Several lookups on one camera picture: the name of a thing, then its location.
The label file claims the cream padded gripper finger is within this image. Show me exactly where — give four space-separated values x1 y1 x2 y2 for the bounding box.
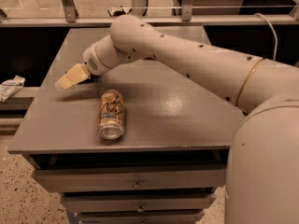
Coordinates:
55 63 91 90

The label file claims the middle grey drawer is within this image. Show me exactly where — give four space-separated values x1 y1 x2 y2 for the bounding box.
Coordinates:
61 193 216 213

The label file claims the black rxbar chocolate bar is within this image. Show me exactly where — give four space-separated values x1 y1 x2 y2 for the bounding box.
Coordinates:
82 75 101 83

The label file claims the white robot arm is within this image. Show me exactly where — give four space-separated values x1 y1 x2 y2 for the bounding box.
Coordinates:
55 15 299 224

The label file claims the bottom grey drawer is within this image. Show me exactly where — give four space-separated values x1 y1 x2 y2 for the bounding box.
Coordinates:
78 210 204 224

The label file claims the black object behind railing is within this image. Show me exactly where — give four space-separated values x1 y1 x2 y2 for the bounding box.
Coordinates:
107 7 132 17

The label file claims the grey metal railing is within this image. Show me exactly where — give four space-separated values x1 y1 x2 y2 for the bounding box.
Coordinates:
0 0 299 27

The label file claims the grey drawer cabinet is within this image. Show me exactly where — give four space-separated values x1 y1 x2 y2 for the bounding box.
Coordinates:
7 26 247 224

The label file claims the orange la croix can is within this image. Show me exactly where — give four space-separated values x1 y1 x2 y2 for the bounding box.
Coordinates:
97 90 125 140

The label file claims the white cable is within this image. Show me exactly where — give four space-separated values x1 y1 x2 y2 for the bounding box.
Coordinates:
253 12 278 62

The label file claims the top grey drawer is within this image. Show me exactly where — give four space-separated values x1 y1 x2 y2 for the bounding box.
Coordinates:
32 164 225 193

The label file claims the grey drawer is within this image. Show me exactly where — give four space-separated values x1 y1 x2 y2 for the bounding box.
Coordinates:
61 193 216 213
78 210 204 224
32 164 225 193

